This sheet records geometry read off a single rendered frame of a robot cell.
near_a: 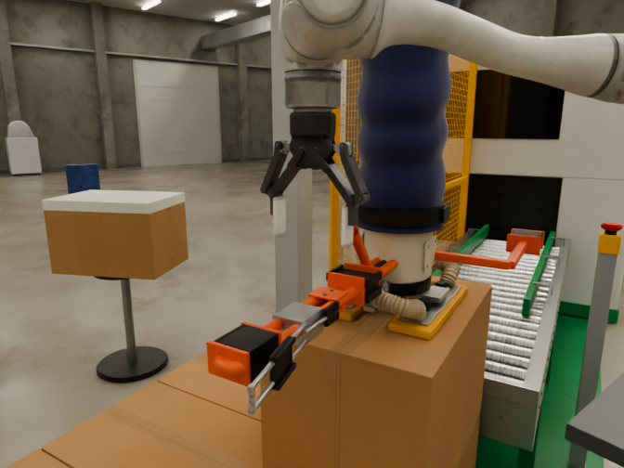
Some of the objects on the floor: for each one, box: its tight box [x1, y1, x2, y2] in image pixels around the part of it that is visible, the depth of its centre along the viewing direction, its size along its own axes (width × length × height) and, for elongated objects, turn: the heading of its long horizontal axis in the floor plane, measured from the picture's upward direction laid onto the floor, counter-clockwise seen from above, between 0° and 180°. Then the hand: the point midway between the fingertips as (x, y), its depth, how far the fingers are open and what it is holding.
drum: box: [65, 163, 100, 194], centre depth 795 cm, size 52×51×77 cm
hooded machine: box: [5, 121, 42, 176], centre depth 1336 cm, size 78×70×154 cm
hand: (312, 234), depth 80 cm, fingers open, 13 cm apart
